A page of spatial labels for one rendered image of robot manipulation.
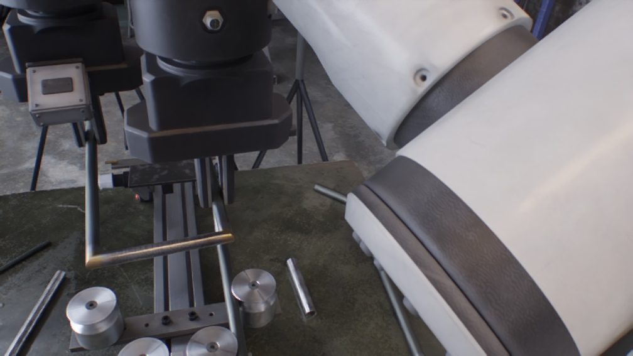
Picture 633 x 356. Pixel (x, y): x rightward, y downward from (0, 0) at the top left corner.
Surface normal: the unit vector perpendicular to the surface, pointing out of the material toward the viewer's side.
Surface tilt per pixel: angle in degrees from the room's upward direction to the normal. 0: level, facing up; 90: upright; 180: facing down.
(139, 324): 0
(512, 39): 27
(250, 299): 0
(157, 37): 90
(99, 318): 0
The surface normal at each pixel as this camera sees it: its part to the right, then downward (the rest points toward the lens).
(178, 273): 0.07, -0.80
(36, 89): 0.25, -0.41
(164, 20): -0.31, 0.54
